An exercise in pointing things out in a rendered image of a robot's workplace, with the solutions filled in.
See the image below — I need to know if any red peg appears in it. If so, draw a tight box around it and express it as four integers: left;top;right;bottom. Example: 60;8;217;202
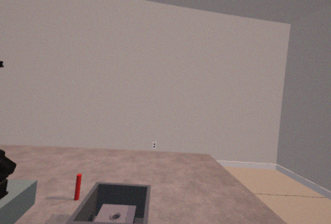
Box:
74;174;82;200

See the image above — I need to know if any pale pink square plate with hole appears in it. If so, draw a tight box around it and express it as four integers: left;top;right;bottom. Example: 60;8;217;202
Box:
95;204;136;224

